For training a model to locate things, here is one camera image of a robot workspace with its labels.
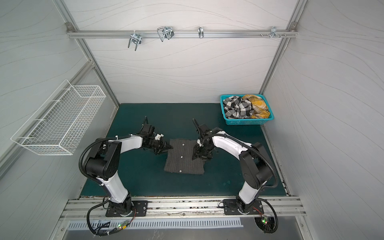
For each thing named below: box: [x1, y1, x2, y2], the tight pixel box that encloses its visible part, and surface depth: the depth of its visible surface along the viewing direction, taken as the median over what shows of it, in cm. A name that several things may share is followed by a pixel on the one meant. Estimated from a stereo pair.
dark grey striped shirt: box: [164, 138, 205, 175], surface depth 88 cm
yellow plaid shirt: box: [242, 94, 271, 119], surface depth 106 cm
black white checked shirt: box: [223, 96, 254, 119], surface depth 107 cm
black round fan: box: [254, 216, 278, 234], surface depth 73 cm
